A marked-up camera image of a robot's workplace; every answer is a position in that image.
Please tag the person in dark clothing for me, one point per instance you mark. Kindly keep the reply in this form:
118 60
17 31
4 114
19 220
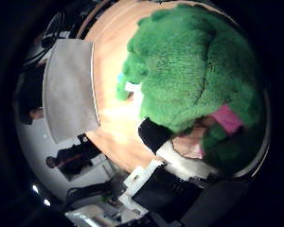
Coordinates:
30 94

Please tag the person in black clothing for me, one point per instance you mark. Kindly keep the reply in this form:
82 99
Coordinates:
73 159

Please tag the green plush dinosaur toy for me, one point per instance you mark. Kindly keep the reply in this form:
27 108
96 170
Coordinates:
183 69

